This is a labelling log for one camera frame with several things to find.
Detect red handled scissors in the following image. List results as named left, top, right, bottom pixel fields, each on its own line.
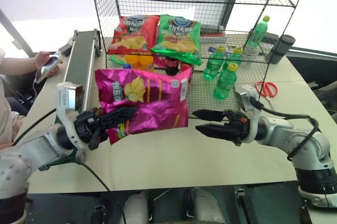
left=254, top=81, right=279, bottom=109

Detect grey conveyor belt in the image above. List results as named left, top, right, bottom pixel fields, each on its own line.
left=62, top=29, right=103, bottom=112

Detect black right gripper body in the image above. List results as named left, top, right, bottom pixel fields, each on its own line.
left=223, top=110, right=250, bottom=146

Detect red potato chip bag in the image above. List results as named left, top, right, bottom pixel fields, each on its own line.
left=107, top=14, right=161, bottom=56

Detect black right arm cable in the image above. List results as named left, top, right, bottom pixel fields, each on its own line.
left=249, top=97, right=321, bottom=162

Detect magenta potato chip bag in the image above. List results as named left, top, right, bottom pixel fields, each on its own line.
left=94, top=67, right=194, bottom=146

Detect black cylindrical container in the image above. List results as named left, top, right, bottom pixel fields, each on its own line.
left=269, top=34, right=296, bottom=65

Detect silver smartphone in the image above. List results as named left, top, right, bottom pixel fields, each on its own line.
left=35, top=51, right=62, bottom=84

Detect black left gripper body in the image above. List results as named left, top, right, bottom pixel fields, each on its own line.
left=74, top=108, right=109, bottom=144

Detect black wire shelf rack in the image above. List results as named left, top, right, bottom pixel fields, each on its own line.
left=89, top=0, right=309, bottom=104

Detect person's bare hand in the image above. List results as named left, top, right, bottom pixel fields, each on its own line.
left=34, top=50, right=64, bottom=77

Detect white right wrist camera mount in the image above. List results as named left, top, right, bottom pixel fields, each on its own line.
left=234, top=85, right=264, bottom=144

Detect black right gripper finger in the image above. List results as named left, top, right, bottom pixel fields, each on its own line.
left=192, top=109, right=226, bottom=123
left=195, top=123, right=234, bottom=141

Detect white phone charging cable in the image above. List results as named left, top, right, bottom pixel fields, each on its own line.
left=32, top=78, right=39, bottom=101

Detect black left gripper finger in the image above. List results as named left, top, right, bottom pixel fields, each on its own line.
left=101, top=106, right=140, bottom=130
left=88, top=128, right=103, bottom=151

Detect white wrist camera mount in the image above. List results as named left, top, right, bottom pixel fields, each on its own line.
left=234, top=85, right=264, bottom=144
left=54, top=82, right=88, bottom=166

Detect green yellow-capped soda bottle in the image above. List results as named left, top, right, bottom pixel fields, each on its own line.
left=203, top=46, right=227, bottom=80
left=247, top=15, right=272, bottom=49
left=213, top=63, right=239, bottom=100
left=225, top=46, right=244, bottom=67

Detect green potato chip bag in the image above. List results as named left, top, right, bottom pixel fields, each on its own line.
left=150, top=14, right=203, bottom=66

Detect dark cola bottle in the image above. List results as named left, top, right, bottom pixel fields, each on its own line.
left=164, top=56, right=181, bottom=77

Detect red labelled cola bottle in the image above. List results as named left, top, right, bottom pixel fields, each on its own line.
left=154, top=55, right=193, bottom=73

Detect orange soda bottle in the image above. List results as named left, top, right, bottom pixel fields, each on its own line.
left=139, top=54, right=156, bottom=74
left=125, top=54, right=141, bottom=70

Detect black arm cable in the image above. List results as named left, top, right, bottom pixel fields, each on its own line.
left=10, top=107, right=112, bottom=192
left=249, top=97, right=321, bottom=162

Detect person's light shirt torso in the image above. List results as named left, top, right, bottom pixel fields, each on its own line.
left=0, top=47, right=27, bottom=151

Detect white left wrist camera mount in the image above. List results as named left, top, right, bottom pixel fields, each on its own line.
left=54, top=82, right=88, bottom=166

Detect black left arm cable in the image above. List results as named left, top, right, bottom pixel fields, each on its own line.
left=10, top=107, right=112, bottom=192

